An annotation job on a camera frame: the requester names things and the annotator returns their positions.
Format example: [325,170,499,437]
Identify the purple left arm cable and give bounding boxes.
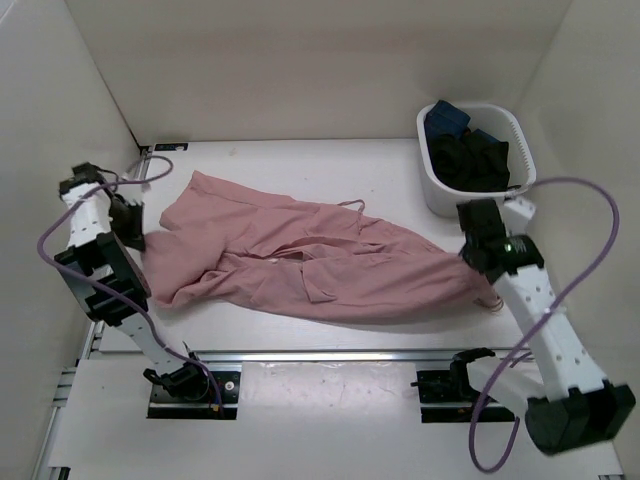
[37,154,224,401]

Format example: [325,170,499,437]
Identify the left side aluminium rail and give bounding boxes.
[32,144,154,480]

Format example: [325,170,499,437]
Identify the aluminium table frame rail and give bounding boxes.
[94,349,541,364]

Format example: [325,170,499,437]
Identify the blue folded garment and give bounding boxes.
[423,100,501,147]

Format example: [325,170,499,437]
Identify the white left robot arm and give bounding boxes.
[49,163,210,401]

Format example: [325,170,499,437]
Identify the pink trousers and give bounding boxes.
[142,172,500,322]

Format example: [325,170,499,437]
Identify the black folded garment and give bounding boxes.
[428,139,511,192]

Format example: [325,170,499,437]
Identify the white plastic basket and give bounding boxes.
[416,100,537,217]

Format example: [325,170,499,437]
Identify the blue label sticker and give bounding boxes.
[153,142,189,152]

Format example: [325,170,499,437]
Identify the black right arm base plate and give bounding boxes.
[410,368,517,424]

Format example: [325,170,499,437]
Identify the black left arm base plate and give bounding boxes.
[143,364,241,420]

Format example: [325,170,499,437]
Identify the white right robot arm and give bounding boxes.
[449,199,636,455]

